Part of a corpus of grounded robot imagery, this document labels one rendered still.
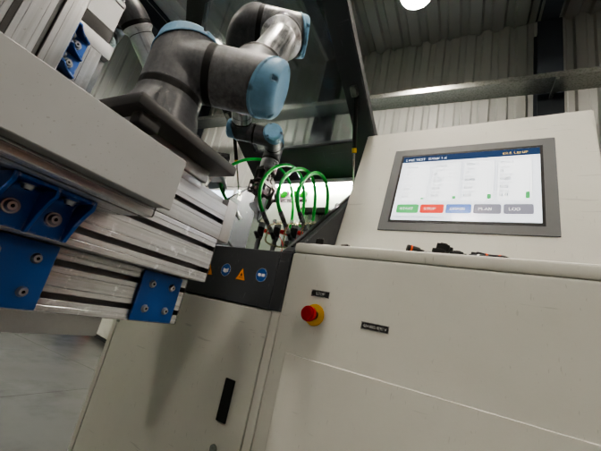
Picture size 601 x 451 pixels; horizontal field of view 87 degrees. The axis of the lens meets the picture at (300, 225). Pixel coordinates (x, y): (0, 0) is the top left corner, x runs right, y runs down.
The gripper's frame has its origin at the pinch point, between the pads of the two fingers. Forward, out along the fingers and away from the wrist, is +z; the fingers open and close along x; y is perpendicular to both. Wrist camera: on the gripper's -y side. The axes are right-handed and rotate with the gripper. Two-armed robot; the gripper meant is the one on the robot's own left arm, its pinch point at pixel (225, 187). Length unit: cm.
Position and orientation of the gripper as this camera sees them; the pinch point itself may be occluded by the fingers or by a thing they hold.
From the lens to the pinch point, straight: 134.4
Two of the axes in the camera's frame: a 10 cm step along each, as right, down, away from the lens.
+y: -7.2, 4.0, -5.7
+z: 5.4, 8.4, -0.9
